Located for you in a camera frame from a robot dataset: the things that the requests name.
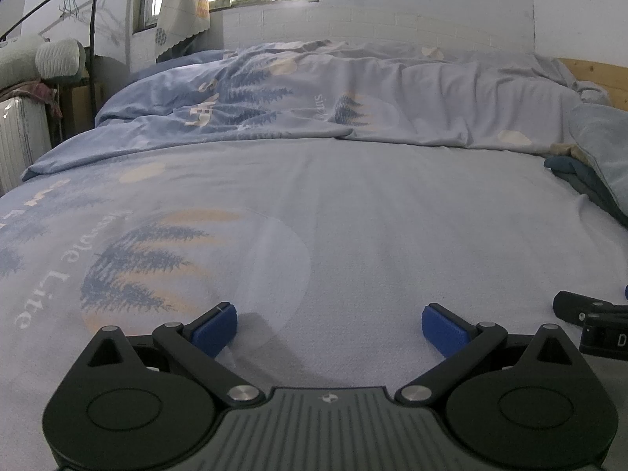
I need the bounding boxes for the pink cloth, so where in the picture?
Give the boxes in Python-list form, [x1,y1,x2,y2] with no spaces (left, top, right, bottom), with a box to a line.
[0,81,63,119]

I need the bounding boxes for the dark blue shirt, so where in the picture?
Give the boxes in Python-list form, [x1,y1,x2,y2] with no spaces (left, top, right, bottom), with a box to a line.
[544,155,628,229]

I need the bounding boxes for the black metal clothes rack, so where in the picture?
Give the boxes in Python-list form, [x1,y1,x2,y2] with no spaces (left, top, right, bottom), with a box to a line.
[0,0,112,109]

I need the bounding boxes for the white suitcase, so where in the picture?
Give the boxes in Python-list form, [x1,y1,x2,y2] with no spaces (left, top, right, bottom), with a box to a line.
[0,98,53,195]

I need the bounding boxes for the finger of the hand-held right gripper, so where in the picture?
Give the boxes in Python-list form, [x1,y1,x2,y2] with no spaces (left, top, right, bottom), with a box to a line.
[553,291,614,325]

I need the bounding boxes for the brown cardboard box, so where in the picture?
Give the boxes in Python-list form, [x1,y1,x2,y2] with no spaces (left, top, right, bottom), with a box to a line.
[58,46,107,134]

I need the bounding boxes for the light blue pants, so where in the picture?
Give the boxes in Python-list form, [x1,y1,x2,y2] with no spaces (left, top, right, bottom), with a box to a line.
[569,103,628,221]

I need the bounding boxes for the wooden headboard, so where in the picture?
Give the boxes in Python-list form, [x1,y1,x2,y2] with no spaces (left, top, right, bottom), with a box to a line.
[557,57,628,111]

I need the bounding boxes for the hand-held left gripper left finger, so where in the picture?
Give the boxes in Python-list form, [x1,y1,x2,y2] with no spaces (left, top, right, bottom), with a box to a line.
[89,303,266,408]

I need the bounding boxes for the printed blue duvet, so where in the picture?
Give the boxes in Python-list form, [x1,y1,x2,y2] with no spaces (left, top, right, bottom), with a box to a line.
[22,39,614,182]

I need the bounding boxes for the cream printed curtain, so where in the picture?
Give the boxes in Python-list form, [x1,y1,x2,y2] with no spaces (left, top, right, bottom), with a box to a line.
[155,0,212,58]

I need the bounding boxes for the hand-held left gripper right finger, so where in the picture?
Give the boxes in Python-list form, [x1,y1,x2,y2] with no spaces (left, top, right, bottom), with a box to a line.
[395,303,582,406]

